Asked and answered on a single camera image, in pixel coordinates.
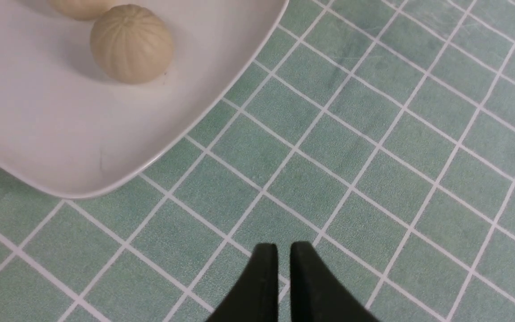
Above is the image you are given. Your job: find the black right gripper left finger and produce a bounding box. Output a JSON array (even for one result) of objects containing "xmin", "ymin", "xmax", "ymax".
[{"xmin": 207, "ymin": 243, "xmax": 279, "ymax": 322}]

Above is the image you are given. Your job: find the green checked tablecloth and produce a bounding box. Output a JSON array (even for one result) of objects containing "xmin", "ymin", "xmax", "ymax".
[{"xmin": 0, "ymin": 0, "xmax": 515, "ymax": 322}]

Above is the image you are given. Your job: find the white steamed bun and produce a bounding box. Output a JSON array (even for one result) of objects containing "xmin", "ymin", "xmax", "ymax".
[
  {"xmin": 47, "ymin": 0, "xmax": 118, "ymax": 21},
  {"xmin": 90, "ymin": 4, "xmax": 174, "ymax": 84}
]

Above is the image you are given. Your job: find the white square plate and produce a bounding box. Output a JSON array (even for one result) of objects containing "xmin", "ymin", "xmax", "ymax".
[{"xmin": 0, "ymin": 0, "xmax": 289, "ymax": 199}]

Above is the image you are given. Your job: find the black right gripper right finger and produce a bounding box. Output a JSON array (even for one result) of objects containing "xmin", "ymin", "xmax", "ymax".
[{"xmin": 290, "ymin": 241, "xmax": 378, "ymax": 322}]

